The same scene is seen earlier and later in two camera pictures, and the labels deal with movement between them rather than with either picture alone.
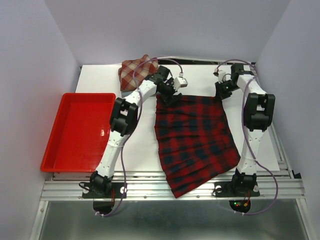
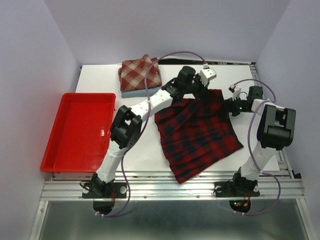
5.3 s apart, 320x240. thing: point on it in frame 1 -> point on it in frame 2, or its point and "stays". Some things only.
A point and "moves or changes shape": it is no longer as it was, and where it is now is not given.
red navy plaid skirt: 197,146 moves or changes shape
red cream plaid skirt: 134,72 stays
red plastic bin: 79,133 stays
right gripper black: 220,94 -> 229,105
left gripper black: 170,100 -> 203,90
